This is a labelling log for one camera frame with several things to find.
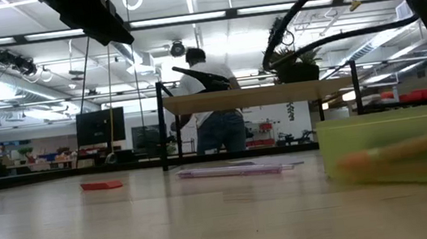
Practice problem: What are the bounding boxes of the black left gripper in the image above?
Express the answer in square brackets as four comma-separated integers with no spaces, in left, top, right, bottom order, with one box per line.
[35,0,135,56]

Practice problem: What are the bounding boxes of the yellow mesh pouch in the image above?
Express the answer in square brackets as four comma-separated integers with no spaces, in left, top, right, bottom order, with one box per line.
[313,104,427,204]

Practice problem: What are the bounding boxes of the black ceiling rig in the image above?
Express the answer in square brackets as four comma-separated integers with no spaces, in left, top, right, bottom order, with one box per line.
[0,45,40,80]

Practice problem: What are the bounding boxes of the round black ceiling device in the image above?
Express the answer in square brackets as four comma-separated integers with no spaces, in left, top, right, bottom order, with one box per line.
[168,39,188,59]

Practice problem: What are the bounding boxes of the black monitor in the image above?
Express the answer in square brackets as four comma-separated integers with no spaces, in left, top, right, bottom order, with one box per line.
[73,105,129,148]

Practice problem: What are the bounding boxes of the black stapler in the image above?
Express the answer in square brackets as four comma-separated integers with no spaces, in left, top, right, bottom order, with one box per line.
[171,59,233,98]

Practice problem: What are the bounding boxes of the cluttered background workbench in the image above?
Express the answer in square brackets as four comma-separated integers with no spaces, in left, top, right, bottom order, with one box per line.
[0,140,81,178]

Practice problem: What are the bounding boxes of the red eraser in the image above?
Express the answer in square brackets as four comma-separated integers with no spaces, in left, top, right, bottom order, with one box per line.
[79,178,124,194]

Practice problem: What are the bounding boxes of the person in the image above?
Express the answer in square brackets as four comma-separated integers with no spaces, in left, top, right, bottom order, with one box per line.
[162,41,251,160]

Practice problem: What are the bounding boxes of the wooden shelf riser black legs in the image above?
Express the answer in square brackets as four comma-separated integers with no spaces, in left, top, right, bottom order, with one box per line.
[152,56,369,172]

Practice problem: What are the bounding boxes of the potted succulent plant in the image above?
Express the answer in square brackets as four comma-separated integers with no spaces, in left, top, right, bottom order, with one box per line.
[263,41,326,87]

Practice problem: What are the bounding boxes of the yellow hanging cable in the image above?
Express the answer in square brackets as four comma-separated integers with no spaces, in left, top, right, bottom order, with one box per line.
[97,44,124,160]

